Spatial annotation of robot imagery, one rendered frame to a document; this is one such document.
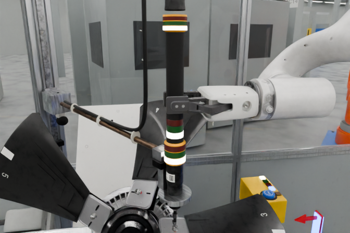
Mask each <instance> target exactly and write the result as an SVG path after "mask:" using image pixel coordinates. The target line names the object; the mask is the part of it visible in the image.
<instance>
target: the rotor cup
mask: <svg viewBox="0 0 350 233"><path fill-rule="evenodd" d="M158 222H159V219H158V217H157V216H156V215H155V214H154V213H153V212H152V211H150V210H145V209H142V208H138V207H133V206H131V207H128V206H123V207H121V208H119V209H117V210H115V211H114V212H113V213H112V215H111V216H110V217H109V218H108V219H107V221H106V222H105V223H104V225H103V227H102V229H101V233H161V232H160V228H159V224H158Z"/></svg>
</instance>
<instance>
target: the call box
mask: <svg viewBox="0 0 350 233"><path fill-rule="evenodd" d="M264 177H265V176H264ZM265 178H266V177H265ZM266 179H267V178H266ZM267 180H268V179H267ZM268 181H269V180H268ZM269 183H271V182H270V181H269ZM271 184H272V183H271ZM272 186H274V185H273V184H272ZM274 188H275V186H274ZM275 189H276V188H275ZM263 190H269V188H268V187H267V186H266V185H265V183H264V182H263V181H262V180H261V179H260V178H259V176H257V177H245V178H241V183H240V200H241V199H244V198H247V197H250V196H252V195H255V194H257V193H258V194H260V195H263ZM272 191H273V192H277V191H278V190H277V189H276V190H272ZM265 199H266V200H267V201H268V202H269V204H270V205H271V207H272V208H273V210H274V211H275V213H276V214H277V216H278V218H279V220H280V222H281V223H284V221H285V213H286V204H287V200H286V198H285V197H284V196H283V195H281V196H277V195H276V194H275V197H274V198H273V199H268V198H265Z"/></svg>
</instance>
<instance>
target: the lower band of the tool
mask: <svg viewBox="0 0 350 233"><path fill-rule="evenodd" d="M185 143H186V141H185V140H184V141H183V142H182V143H180V144H170V143H168V142H166V140H165V141H164V144H165V145H167V146H170V147H180V146H183V145H185ZM165 151H166V150H165ZM170 153H180V152H170ZM167 158H168V157H167ZM169 159H172V158H169ZM178 159H181V158H178ZM165 163H166V162H165ZM184 163H185V162H184ZM184 163H182V164H184ZM166 164H168V163H166ZM182 164H177V165H173V164H168V165H171V166H179V165H182Z"/></svg>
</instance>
